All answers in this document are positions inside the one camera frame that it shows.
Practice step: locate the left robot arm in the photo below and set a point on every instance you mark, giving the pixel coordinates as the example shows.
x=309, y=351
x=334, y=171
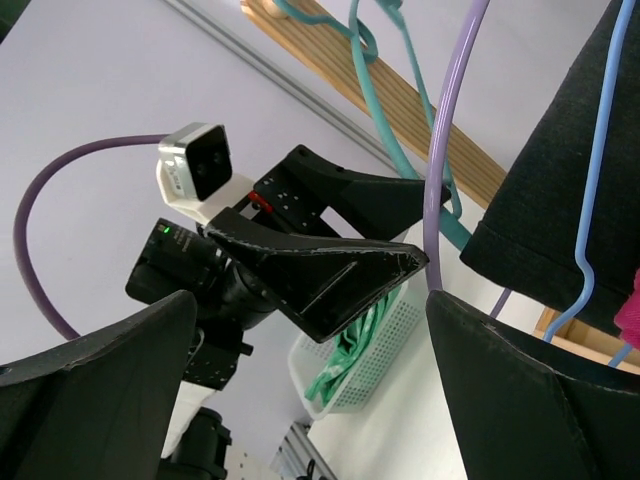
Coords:
x=175, y=258

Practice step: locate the black trousers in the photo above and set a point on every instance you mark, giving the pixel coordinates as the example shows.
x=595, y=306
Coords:
x=526, y=238

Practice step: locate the pink trousers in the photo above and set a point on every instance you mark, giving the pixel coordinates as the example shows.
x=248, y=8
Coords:
x=627, y=318

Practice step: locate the green trousers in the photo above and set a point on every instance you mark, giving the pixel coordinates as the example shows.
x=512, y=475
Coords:
x=349, y=346

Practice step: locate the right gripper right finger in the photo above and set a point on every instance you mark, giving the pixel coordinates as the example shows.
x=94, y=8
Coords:
x=522, y=408

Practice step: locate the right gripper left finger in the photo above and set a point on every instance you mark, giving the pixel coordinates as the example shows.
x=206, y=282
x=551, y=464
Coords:
x=98, y=407

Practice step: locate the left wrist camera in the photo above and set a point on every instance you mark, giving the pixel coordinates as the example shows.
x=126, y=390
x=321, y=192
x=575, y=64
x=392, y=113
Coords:
x=195, y=175

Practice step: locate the white plastic basket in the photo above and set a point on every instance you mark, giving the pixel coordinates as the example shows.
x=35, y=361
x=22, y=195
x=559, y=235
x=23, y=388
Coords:
x=307, y=357

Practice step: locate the aluminium mounting rail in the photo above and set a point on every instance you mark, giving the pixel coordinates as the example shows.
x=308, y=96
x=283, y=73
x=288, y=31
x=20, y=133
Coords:
x=298, y=458

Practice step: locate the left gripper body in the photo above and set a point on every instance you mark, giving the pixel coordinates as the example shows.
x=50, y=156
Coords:
x=282, y=203

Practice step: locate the lilac hanger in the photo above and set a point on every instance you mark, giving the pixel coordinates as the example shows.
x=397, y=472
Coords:
x=437, y=220

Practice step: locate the wooden clothes rack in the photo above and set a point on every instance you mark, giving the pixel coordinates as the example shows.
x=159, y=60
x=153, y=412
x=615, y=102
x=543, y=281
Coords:
x=328, y=55

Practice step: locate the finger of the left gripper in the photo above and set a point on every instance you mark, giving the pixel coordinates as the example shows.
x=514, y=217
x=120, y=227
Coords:
x=377, y=207
x=321, y=284

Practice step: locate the light blue hanger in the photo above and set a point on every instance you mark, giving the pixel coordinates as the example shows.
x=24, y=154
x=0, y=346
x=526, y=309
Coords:
x=594, y=168

